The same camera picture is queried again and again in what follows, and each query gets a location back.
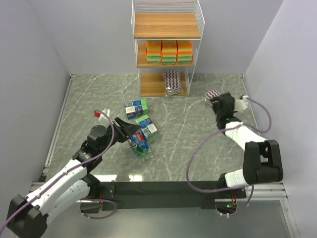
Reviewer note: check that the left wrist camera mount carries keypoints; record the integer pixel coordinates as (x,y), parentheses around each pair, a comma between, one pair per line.
(102,115)

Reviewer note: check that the top wooden shelf board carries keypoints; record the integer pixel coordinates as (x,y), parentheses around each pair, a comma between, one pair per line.
(166,26)

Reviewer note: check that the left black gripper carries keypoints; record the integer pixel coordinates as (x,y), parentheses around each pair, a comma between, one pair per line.
(119,129)

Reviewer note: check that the aluminium rail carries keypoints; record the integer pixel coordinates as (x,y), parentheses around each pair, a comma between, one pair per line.
(36,184)
(262,192)

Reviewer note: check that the orange sponge pack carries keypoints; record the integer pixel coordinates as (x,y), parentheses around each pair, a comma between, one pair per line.
(169,52)
(184,51)
(153,51)

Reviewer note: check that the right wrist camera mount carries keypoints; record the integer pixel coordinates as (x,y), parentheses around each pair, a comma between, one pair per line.
(241,104)

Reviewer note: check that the blue green sponge pack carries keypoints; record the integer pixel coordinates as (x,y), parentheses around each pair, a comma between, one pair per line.
(136,108)
(148,128)
(139,146)

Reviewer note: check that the white wire shelf rack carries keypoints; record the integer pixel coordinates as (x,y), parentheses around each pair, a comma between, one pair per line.
(170,6)

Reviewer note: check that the left aluminium rail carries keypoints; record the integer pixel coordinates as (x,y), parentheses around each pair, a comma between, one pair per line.
(36,184)

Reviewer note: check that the middle wooden shelf board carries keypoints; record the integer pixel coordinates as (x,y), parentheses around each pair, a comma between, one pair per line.
(142,60)

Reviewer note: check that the purple wavy sponge pack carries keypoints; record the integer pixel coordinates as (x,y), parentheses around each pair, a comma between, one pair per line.
(173,85)
(212,96)

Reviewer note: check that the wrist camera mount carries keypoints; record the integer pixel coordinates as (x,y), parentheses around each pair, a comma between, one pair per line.
(102,115)
(241,104)

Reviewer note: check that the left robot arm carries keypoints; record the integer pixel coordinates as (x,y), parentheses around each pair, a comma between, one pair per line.
(28,216)

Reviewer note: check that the black base beam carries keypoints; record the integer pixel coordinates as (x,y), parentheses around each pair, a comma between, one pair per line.
(162,194)

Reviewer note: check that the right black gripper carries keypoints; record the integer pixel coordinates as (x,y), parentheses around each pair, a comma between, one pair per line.
(220,103)

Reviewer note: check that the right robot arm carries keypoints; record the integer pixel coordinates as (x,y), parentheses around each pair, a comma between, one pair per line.
(262,160)

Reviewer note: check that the right aluminium rail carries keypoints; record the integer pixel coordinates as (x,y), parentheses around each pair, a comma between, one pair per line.
(262,192)

